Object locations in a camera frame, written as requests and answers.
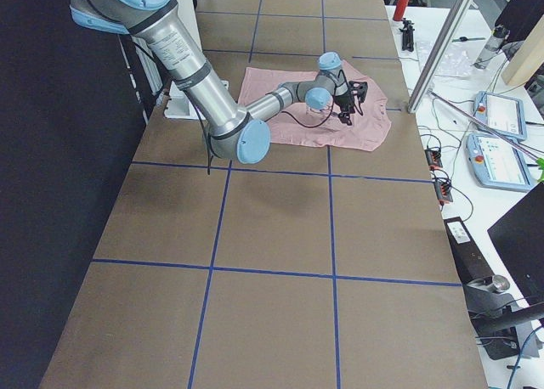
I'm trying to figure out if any teach pendant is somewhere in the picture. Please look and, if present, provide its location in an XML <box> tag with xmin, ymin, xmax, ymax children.
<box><xmin>466</xmin><ymin>133</ymin><xmax>536</xmax><ymax>192</ymax></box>
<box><xmin>473</xmin><ymin>91</ymin><xmax>527</xmax><ymax>141</ymax></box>

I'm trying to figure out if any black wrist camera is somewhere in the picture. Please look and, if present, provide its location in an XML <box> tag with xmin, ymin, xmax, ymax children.
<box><xmin>348</xmin><ymin>81</ymin><xmax>368</xmax><ymax>104</ymax></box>

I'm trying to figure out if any clear plastic bag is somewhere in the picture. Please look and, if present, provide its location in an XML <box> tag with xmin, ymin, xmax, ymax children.
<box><xmin>415</xmin><ymin>40</ymin><xmax>473</xmax><ymax>78</ymax></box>

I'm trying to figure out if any upper teach pendant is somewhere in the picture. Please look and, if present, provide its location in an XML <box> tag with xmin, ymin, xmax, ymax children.
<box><xmin>473</xmin><ymin>91</ymin><xmax>527</xmax><ymax>141</ymax></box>

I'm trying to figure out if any black folded tripod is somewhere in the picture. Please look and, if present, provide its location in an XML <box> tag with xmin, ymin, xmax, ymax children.
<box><xmin>399</xmin><ymin>18</ymin><xmax>415</xmax><ymax>52</ymax></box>

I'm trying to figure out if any red bottle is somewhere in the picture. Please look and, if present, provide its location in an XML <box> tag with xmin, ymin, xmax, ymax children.
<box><xmin>393</xmin><ymin>0</ymin><xmax>410</xmax><ymax>22</ymax></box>

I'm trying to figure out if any orange black connector block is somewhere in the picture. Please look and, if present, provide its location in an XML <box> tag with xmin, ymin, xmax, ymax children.
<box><xmin>424</xmin><ymin>149</ymin><xmax>443</xmax><ymax>171</ymax></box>

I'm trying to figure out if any aluminium frame post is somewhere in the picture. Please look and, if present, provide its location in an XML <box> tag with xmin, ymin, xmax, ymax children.
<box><xmin>407</xmin><ymin>0</ymin><xmax>473</xmax><ymax>113</ymax></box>

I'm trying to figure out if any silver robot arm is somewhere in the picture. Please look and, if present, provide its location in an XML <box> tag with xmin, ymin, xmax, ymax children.
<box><xmin>71</xmin><ymin>0</ymin><xmax>355</xmax><ymax>164</ymax></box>

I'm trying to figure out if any pink Snoopy t-shirt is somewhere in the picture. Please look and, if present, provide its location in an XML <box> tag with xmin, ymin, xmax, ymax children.
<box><xmin>239</xmin><ymin>60</ymin><xmax>391</xmax><ymax>151</ymax></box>

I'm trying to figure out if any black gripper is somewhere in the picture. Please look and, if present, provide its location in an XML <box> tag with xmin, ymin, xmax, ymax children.
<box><xmin>336</xmin><ymin>82</ymin><xmax>355</xmax><ymax>126</ymax></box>

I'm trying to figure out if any brown table mat blue grid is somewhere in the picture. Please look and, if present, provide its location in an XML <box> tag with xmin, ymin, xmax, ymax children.
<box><xmin>41</xmin><ymin>0</ymin><xmax>487</xmax><ymax>388</ymax></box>

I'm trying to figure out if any lower teach pendant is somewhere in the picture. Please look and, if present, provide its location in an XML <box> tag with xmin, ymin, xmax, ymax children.
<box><xmin>466</xmin><ymin>133</ymin><xmax>536</xmax><ymax>192</ymax></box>

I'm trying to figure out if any metal reacher stick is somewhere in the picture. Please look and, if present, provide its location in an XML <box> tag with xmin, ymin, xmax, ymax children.
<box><xmin>428</xmin><ymin>91</ymin><xmax>543</xmax><ymax>171</ymax></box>

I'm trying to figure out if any black monitor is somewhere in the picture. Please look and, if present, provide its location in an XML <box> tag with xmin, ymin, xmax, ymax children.
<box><xmin>488</xmin><ymin>183</ymin><xmax>544</xmax><ymax>304</ymax></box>

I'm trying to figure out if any black box with label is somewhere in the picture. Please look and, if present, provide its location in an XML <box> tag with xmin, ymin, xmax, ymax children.
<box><xmin>444</xmin><ymin>217</ymin><xmax>494</xmax><ymax>285</ymax></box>

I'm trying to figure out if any clear water bottle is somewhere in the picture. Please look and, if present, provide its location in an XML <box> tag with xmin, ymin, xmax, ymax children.
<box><xmin>473</xmin><ymin>25</ymin><xmax>510</xmax><ymax>70</ymax></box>

